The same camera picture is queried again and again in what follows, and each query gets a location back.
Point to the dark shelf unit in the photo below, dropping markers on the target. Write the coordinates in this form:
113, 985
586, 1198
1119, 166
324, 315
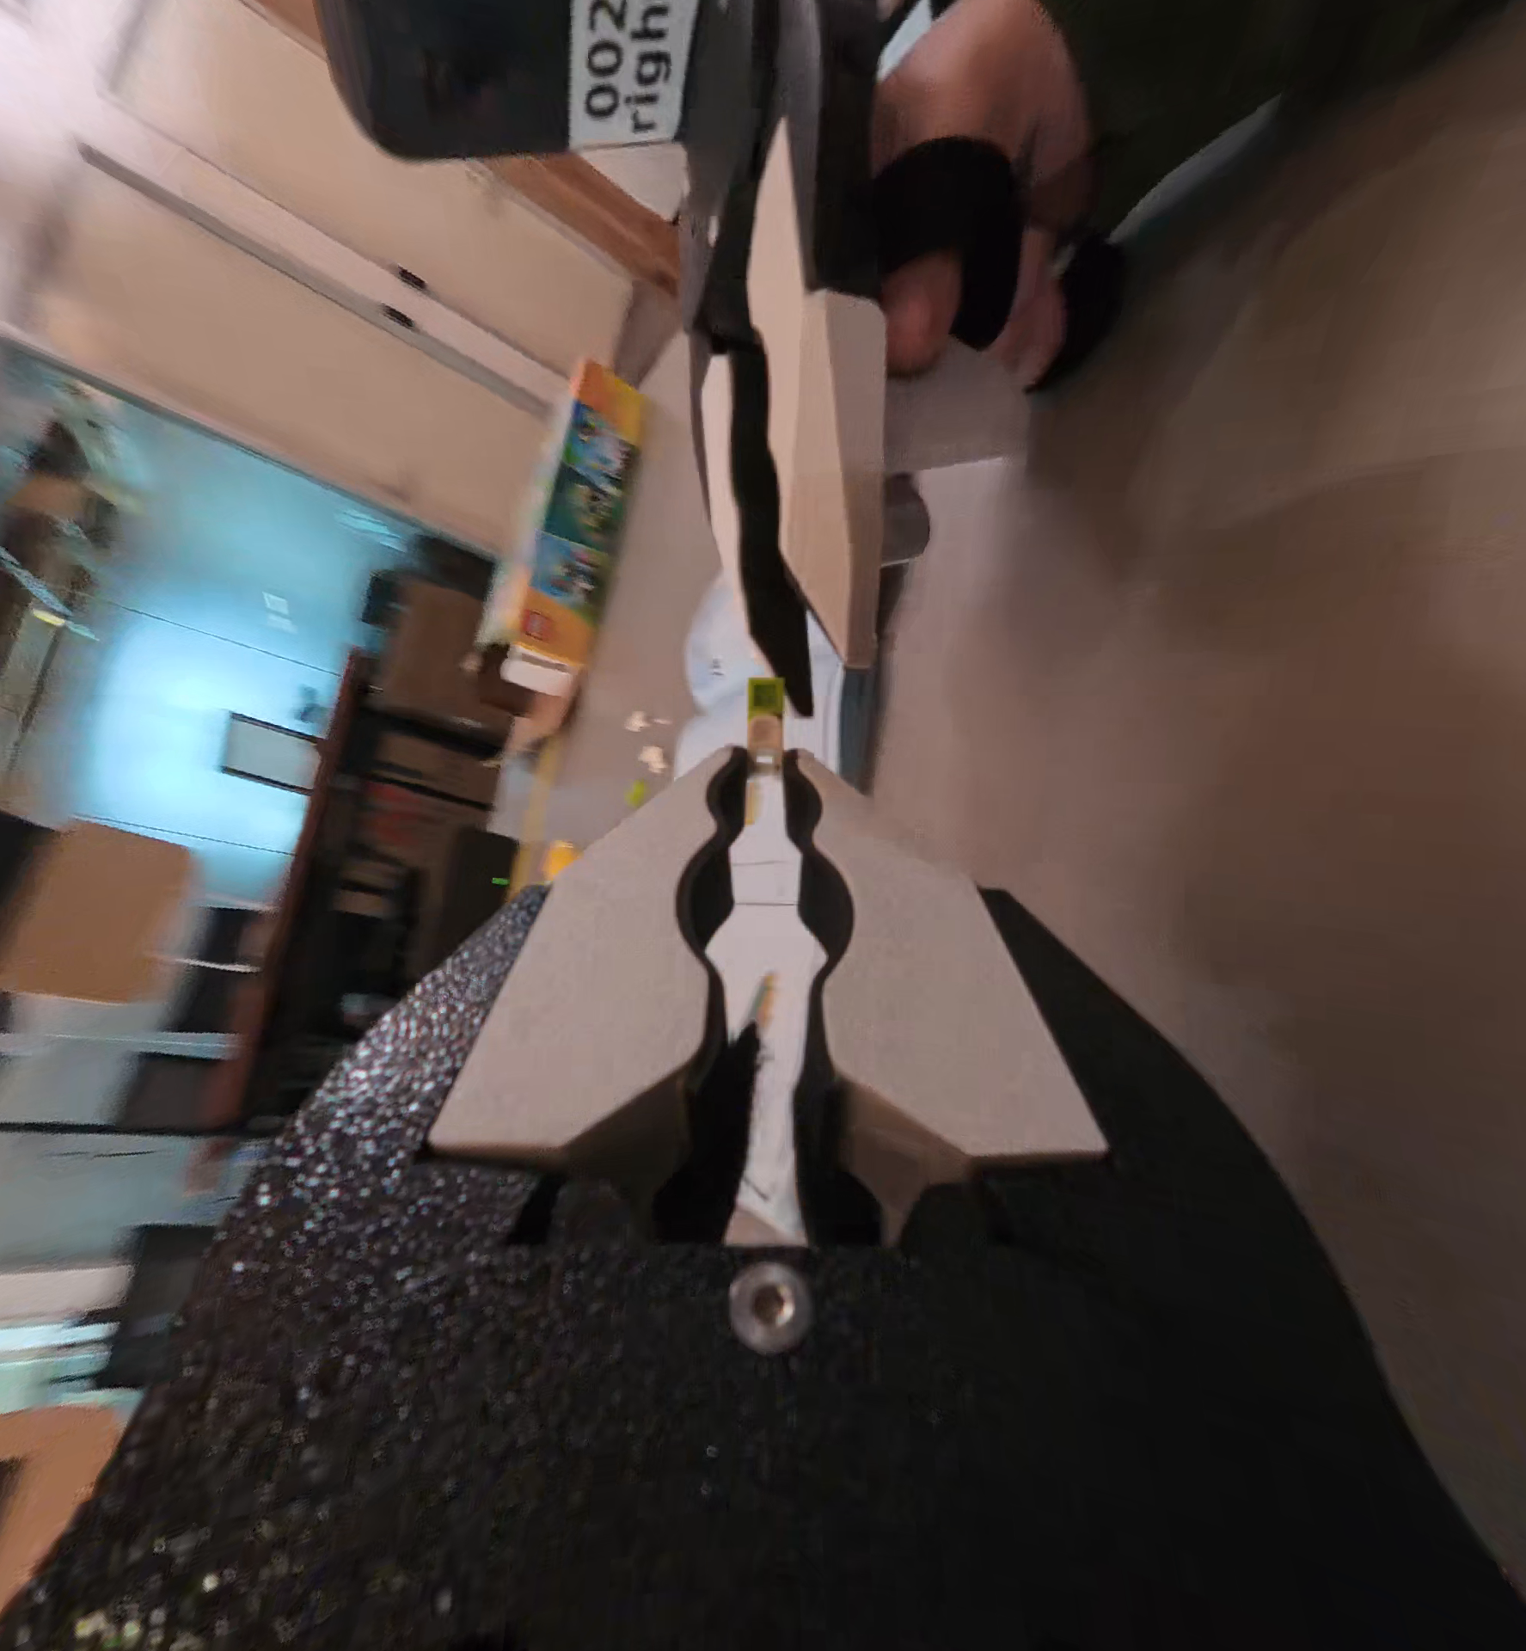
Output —
388, 774

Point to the colourful lego box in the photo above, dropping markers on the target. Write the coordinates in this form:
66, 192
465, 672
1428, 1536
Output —
574, 516

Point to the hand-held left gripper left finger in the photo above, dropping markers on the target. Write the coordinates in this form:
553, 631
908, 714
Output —
582, 1007

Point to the brown cardboard box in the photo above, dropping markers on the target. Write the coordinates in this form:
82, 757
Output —
91, 917

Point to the striped lego wing assembly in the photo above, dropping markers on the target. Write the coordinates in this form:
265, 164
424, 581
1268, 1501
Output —
764, 721

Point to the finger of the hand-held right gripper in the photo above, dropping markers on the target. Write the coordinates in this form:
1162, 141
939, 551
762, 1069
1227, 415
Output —
707, 463
832, 491

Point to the person's right hand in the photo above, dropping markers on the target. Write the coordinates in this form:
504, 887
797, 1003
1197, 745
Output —
969, 90

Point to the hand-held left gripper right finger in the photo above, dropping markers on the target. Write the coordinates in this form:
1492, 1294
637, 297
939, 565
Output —
955, 1018

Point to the lego instruction booklet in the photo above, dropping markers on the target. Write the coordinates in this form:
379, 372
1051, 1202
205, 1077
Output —
713, 657

